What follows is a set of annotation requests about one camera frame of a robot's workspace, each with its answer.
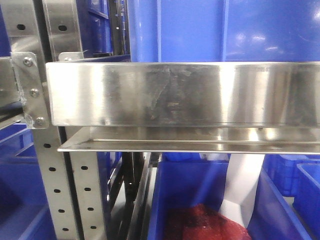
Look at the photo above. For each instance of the blue plastic tray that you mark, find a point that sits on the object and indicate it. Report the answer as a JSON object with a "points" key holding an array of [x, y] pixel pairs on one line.
{"points": [[224, 30]]}

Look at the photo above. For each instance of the blue bin with red contents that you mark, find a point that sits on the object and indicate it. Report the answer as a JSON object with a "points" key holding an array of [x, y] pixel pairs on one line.
{"points": [[186, 184]]}

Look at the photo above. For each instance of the white paper sheet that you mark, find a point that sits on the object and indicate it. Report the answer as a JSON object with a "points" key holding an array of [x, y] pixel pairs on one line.
{"points": [[241, 183]]}

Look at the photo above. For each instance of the red mesh bag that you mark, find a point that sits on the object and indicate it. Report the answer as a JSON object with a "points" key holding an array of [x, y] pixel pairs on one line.
{"points": [[201, 223]]}

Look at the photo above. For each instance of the blue bin lower right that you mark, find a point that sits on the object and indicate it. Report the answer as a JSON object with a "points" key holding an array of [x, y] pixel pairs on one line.
{"points": [[298, 176]]}

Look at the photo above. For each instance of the blue bin lower left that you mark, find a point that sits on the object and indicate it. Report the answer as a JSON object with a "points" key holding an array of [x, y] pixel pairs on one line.
{"points": [[24, 210]]}

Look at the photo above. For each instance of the stainless steel shelf rail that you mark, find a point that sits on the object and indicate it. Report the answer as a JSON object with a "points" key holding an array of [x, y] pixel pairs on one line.
{"points": [[233, 107]]}

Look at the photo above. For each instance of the steel mounting bracket plate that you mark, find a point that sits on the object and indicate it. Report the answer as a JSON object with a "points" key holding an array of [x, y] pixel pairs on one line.
{"points": [[30, 88]]}

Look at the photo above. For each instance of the rear perforated steel post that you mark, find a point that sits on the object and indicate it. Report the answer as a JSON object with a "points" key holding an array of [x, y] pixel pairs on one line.
{"points": [[63, 28]]}

